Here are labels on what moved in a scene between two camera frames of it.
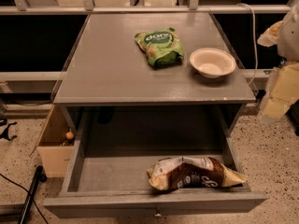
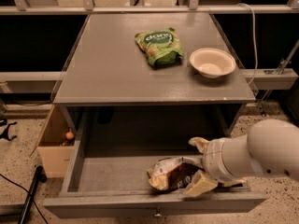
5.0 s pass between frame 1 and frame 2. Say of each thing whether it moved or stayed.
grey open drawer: stayed
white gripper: moved
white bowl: stayed
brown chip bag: stayed
